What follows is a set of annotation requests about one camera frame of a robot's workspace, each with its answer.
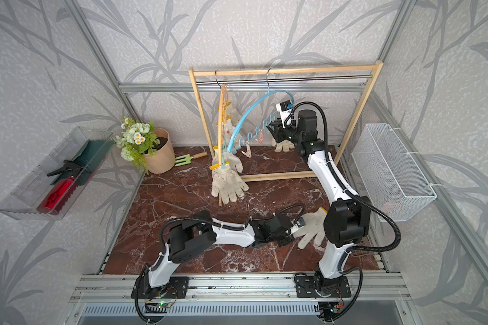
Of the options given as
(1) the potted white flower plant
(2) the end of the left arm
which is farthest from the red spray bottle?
(2) the end of the left arm

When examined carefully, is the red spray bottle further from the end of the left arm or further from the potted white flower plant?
the end of the left arm

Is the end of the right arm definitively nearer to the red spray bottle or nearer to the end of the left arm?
the end of the left arm

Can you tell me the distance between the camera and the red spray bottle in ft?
1.86

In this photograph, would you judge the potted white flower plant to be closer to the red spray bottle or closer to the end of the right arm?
the red spray bottle

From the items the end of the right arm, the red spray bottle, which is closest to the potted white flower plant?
the red spray bottle
